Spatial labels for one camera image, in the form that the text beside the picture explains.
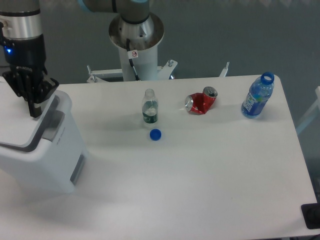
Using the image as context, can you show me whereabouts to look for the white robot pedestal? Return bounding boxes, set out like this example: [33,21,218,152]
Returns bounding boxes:
[86,12,231,83]

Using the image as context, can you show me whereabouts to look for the clear plastic bottle green label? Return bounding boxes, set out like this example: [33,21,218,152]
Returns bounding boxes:
[142,88,158,124]

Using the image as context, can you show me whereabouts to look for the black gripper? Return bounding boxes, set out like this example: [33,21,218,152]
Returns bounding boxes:
[2,34,59,118]

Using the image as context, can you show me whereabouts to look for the black device at table corner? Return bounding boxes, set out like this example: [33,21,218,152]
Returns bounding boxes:
[301,203,320,230]

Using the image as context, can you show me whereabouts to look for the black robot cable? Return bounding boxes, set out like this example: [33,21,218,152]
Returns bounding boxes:
[125,37,141,81]

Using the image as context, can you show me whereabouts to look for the blue plastic drink bottle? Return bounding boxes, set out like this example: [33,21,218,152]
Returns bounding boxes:
[241,71,275,119]

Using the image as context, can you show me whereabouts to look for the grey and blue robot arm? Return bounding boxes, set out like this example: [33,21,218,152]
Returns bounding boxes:
[0,0,151,119]

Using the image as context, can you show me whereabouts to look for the crushed red soda can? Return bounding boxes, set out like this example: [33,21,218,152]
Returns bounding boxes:
[185,86,218,115]

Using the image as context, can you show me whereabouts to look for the blue bottle cap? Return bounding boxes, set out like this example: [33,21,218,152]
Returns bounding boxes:
[149,128,162,141]

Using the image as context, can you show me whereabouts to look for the white trash can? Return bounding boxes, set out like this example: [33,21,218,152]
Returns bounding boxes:
[0,90,88,193]

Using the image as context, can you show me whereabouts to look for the white frame at right edge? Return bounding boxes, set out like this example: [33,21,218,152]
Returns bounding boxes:
[295,86,320,136]

